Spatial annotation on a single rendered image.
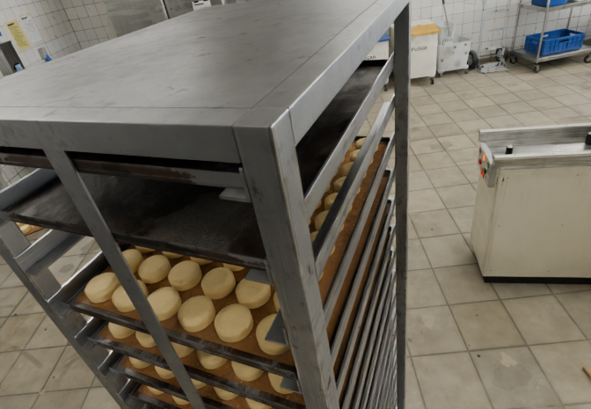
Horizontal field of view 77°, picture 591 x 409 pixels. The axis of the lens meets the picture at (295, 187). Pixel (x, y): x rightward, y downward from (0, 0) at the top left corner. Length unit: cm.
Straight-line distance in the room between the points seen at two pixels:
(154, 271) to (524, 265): 221
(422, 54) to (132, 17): 368
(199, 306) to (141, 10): 481
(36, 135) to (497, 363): 221
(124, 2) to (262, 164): 504
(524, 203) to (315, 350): 195
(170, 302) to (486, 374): 190
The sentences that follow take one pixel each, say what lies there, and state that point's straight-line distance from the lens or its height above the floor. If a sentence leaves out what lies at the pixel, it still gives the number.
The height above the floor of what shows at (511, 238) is 39.
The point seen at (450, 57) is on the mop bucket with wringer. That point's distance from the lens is 594.
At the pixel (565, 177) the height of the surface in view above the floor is 78.
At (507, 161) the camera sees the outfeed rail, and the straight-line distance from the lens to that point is 210.
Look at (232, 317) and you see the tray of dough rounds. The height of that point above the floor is 151.
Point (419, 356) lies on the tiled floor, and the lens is 227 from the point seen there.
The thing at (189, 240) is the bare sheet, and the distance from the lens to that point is 41.
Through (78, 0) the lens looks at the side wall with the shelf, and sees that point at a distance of 651.
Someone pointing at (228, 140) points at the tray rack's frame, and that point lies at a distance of 26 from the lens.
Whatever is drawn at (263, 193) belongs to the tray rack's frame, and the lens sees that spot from 27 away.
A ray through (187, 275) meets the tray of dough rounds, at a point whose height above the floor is 151.
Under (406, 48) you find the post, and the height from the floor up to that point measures 170.
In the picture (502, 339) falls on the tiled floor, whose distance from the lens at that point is 242.
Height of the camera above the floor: 191
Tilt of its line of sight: 33 degrees down
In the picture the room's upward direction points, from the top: 10 degrees counter-clockwise
